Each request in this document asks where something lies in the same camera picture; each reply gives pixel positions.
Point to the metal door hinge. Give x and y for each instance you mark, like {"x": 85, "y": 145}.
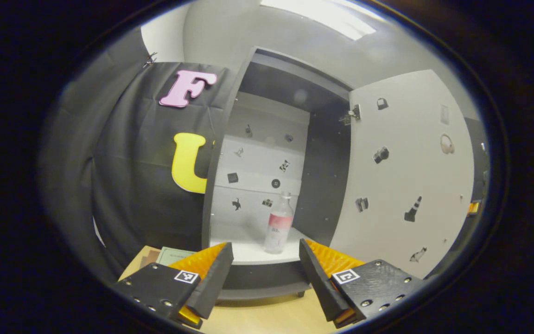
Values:
{"x": 351, "y": 115}

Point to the grey cabinet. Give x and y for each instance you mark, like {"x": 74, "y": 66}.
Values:
{"x": 325, "y": 185}

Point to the clear bottle with red label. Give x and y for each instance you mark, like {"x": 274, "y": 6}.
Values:
{"x": 278, "y": 222}

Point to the black backdrop cloth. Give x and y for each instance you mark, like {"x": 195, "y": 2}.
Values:
{"x": 128, "y": 185}

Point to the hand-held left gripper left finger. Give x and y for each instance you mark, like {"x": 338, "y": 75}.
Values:
{"x": 211, "y": 283}

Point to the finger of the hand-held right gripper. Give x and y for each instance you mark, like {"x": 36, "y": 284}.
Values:
{"x": 474, "y": 208}

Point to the long ceiling light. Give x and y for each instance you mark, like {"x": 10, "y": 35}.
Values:
{"x": 327, "y": 16}

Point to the light grey cabinet door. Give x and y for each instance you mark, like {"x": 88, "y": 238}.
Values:
{"x": 410, "y": 176}

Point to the green book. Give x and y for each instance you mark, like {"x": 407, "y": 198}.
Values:
{"x": 176, "y": 255}

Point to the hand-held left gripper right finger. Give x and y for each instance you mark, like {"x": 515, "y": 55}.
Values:
{"x": 320, "y": 283}

